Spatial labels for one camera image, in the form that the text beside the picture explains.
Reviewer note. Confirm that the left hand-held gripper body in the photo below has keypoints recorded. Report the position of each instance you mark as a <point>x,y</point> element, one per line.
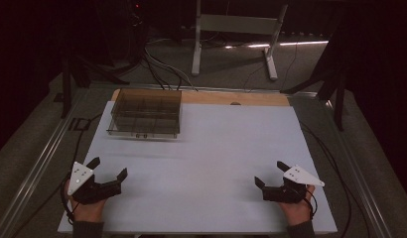
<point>92,190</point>

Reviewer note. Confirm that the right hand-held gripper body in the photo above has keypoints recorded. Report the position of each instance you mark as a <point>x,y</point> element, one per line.
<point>287,191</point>

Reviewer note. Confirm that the person's left hand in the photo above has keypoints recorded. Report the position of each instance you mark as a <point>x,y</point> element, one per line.
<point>89,211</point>

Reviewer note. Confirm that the person's right hand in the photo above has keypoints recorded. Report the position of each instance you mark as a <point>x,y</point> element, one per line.
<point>297,211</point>

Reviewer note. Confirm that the white table mat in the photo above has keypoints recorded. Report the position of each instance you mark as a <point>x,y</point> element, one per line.
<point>204,158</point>

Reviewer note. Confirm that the clear brown compartment box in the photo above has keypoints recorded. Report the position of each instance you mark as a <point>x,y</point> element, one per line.
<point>145,114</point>

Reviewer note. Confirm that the black tripod stand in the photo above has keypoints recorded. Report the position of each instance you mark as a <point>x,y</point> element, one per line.
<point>334,76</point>
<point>72,76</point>

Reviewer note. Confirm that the wooden table board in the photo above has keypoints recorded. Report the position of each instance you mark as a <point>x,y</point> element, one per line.
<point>224,98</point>

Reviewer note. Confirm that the black equipment with red light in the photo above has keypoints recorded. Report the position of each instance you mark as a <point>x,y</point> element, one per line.
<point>136,29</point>

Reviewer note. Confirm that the white metal stand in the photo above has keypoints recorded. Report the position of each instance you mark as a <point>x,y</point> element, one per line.
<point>238,23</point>

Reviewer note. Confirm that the metal floor rail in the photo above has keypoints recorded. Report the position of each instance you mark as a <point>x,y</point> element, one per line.
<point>360,172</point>
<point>32,168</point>

